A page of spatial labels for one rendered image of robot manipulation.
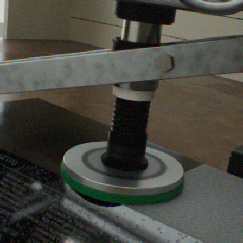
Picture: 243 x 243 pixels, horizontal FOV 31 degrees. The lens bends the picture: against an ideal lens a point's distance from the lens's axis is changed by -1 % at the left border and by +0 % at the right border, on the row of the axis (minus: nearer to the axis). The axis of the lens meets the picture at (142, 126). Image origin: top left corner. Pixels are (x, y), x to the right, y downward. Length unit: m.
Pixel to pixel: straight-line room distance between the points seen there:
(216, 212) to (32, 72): 0.37
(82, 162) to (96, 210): 0.10
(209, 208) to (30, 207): 0.30
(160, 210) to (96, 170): 0.13
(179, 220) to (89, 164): 0.19
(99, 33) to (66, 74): 8.52
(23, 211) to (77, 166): 0.12
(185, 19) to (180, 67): 7.28
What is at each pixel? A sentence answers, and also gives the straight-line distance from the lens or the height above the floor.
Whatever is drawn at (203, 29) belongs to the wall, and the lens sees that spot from 7.72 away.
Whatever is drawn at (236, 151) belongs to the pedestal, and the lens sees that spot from 1.25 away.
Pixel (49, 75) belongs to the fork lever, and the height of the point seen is 0.97.
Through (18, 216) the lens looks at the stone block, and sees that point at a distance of 0.76.
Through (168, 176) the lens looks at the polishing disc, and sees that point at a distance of 0.74.
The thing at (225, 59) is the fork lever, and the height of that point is 1.04.
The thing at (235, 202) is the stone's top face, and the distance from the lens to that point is 0.76.
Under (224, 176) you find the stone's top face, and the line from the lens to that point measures 0.86.
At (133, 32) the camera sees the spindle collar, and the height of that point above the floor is 1.06.
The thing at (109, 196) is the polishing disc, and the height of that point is 0.81.
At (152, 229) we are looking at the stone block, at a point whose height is 0.79.
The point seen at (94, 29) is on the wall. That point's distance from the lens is 9.32.
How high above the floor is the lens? 1.11
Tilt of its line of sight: 16 degrees down
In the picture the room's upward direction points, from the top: 8 degrees clockwise
